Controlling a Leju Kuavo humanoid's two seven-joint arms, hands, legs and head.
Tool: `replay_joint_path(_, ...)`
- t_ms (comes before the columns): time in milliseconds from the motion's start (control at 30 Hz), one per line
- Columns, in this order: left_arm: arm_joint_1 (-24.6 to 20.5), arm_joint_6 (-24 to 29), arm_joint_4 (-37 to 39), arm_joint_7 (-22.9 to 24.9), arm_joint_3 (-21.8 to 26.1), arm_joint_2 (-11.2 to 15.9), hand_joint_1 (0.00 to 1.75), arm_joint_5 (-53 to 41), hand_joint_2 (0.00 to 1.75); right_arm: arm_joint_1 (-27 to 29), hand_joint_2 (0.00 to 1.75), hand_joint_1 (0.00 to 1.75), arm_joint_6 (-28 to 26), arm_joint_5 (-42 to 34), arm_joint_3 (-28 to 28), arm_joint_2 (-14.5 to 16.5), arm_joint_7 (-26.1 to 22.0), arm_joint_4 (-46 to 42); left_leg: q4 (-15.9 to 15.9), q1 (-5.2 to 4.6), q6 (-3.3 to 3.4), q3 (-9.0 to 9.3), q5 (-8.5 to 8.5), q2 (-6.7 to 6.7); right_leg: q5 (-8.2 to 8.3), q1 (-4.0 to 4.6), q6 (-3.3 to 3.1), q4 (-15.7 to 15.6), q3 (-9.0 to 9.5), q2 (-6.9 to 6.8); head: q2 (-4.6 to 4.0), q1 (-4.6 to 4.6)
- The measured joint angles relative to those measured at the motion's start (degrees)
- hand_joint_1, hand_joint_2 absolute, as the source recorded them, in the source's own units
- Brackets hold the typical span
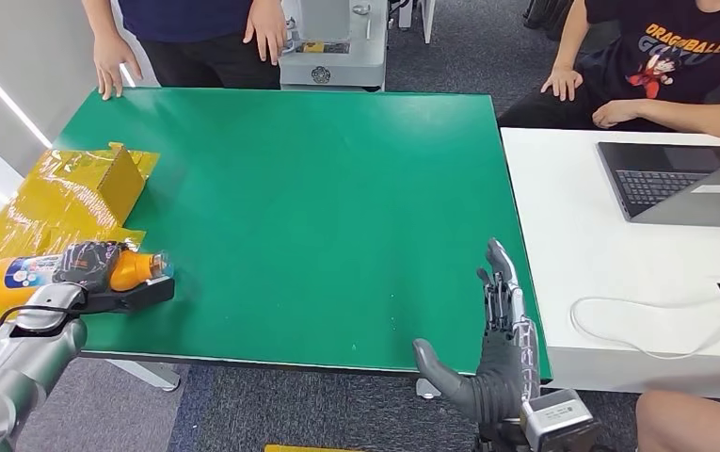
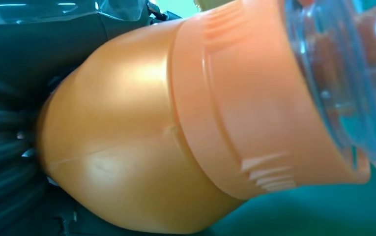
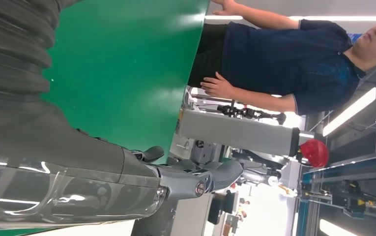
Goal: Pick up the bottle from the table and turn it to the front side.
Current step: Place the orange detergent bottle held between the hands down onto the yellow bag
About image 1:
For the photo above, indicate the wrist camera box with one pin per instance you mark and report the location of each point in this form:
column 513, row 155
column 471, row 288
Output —
column 559, row 418
column 135, row 296

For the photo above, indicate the yellow flat item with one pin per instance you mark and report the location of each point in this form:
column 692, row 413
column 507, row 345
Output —
column 303, row 449

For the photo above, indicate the standing person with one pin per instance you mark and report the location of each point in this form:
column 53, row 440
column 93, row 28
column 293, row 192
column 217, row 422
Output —
column 191, row 31

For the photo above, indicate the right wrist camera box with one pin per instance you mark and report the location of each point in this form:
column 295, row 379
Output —
column 559, row 418

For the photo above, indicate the white desk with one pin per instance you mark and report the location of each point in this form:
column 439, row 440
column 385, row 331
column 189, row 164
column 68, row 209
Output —
column 615, row 249

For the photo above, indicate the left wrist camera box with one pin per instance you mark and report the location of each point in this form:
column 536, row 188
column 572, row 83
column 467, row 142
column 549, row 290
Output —
column 135, row 296

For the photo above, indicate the person's bare leg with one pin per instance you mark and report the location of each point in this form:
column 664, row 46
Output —
column 702, row 424

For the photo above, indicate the orange plastic bottle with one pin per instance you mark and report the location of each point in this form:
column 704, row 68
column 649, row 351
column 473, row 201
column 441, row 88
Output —
column 132, row 271

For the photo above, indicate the seated person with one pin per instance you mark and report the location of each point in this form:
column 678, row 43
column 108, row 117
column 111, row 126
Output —
column 665, row 68

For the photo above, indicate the yellow taped cardboard box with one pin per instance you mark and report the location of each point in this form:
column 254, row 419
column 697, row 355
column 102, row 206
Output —
column 54, row 199

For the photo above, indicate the white furniture leg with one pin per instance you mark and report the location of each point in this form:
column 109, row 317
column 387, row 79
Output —
column 422, row 19

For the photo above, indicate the black background object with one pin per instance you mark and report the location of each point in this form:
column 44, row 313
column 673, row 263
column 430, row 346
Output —
column 543, row 15

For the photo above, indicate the white table leg bar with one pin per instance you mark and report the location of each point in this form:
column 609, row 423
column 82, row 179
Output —
column 147, row 374

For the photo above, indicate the dark grey laptop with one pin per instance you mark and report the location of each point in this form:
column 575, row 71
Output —
column 652, row 181

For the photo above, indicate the green table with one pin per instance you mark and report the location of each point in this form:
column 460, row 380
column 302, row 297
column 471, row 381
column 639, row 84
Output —
column 334, row 218

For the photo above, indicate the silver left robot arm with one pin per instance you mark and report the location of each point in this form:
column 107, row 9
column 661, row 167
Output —
column 16, row 368

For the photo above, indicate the white machine with column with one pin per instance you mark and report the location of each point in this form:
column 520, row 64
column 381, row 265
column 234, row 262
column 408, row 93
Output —
column 341, row 68

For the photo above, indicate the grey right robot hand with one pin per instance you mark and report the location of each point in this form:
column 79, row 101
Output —
column 500, row 380

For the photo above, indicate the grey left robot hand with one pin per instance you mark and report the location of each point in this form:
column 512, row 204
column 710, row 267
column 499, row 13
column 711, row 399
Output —
column 88, row 265

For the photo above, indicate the white table foot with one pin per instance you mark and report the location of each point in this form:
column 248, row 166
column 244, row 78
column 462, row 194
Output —
column 427, row 390

